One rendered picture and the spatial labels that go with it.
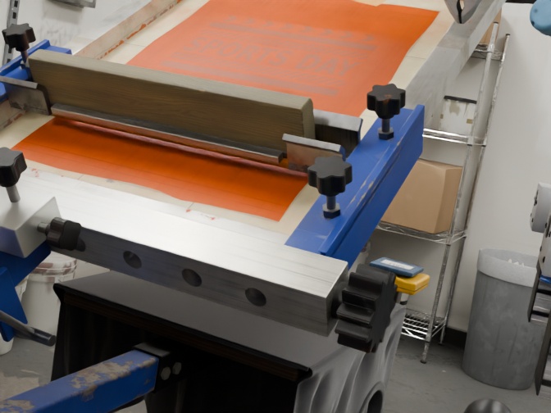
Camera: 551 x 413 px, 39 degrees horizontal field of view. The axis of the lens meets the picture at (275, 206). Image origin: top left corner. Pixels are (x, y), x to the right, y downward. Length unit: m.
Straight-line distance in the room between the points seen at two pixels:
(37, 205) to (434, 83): 0.56
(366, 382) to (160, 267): 0.69
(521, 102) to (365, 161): 3.78
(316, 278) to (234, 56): 0.63
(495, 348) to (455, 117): 1.24
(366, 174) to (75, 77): 0.41
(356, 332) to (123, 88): 0.49
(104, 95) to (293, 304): 0.46
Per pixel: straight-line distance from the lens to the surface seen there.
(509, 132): 4.65
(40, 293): 3.70
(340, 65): 1.20
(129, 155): 1.04
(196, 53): 1.27
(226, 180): 0.96
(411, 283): 1.71
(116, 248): 0.78
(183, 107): 0.97
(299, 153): 0.91
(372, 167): 0.88
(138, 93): 1.01
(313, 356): 1.12
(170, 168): 1.00
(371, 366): 1.38
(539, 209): 1.61
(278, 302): 0.70
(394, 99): 0.89
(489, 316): 4.23
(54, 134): 1.12
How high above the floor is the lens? 1.31
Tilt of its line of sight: 8 degrees down
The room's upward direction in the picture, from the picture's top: 10 degrees clockwise
